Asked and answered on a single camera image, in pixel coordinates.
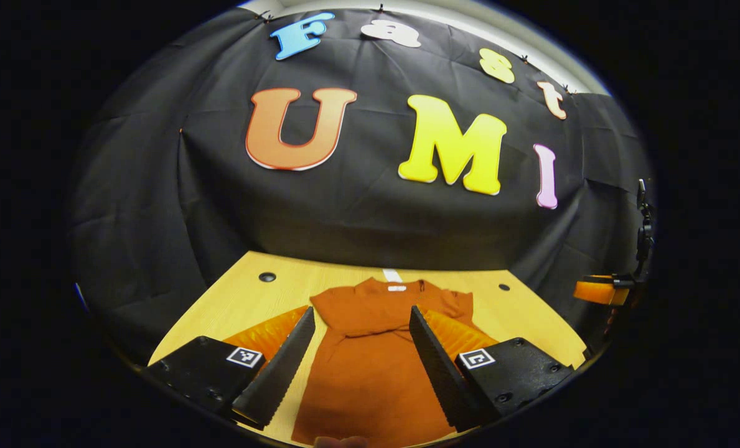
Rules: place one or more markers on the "white tape strip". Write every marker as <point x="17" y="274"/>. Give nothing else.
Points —
<point x="393" y="275"/>

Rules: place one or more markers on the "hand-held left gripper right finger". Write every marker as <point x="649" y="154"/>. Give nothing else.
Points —
<point x="438" y="367"/>

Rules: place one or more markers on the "orange button shirt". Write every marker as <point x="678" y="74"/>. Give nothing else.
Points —
<point x="370" y="386"/>

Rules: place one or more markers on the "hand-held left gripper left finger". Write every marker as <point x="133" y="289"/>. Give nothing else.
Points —
<point x="282" y="367"/>

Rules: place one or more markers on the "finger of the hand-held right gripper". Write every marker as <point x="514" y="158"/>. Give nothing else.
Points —
<point x="597" y="291"/>

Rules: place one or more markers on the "black backdrop cloth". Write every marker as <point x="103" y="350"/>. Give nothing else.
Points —
<point x="370" y="224"/>

